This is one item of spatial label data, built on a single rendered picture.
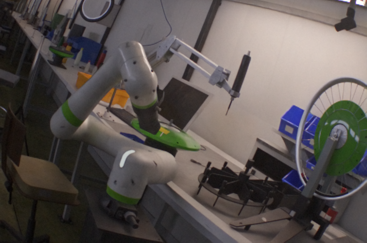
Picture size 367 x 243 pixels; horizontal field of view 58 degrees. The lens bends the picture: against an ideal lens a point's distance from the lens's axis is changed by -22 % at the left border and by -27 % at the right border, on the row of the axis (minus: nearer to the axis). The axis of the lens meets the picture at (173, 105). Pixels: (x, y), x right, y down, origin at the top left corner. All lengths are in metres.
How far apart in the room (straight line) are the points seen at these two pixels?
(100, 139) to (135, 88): 0.39
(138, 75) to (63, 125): 0.42
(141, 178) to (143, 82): 0.31
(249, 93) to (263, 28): 0.50
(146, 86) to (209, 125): 1.75
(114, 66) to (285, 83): 1.40
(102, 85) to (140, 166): 0.33
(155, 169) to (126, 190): 0.13
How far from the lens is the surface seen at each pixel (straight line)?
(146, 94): 1.36
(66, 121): 1.59
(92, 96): 1.52
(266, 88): 2.71
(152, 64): 2.15
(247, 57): 1.76
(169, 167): 1.49
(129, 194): 1.39
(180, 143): 1.70
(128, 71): 1.37
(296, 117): 2.36
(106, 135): 1.66
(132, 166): 1.35
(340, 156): 1.49
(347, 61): 2.31
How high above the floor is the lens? 1.38
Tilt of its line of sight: 6 degrees down
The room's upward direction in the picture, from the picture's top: 22 degrees clockwise
